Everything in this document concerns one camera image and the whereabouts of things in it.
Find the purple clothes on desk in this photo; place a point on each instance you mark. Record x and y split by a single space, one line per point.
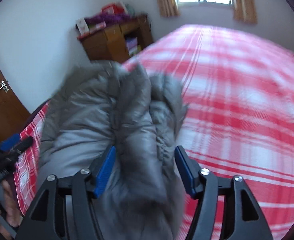
109 19

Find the silver door handle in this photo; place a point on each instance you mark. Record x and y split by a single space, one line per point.
3 86

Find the grey puffer jacket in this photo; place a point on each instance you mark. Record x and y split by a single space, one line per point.
141 115

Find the white box on desk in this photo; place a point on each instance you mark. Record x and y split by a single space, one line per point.
82 26

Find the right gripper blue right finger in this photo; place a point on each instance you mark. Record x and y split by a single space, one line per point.
242 215

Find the boxes under desk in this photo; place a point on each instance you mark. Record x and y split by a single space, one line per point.
132 46

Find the right yellow curtain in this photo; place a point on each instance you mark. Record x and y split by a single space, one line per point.
245 11

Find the red box on desk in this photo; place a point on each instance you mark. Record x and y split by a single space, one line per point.
114 8

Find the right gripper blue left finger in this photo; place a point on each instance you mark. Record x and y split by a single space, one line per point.
46 217

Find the wooden desk with drawers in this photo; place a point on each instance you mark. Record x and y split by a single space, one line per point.
110 43

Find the brown wooden door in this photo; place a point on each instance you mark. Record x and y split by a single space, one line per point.
2 99

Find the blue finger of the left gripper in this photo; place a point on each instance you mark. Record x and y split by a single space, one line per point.
9 143

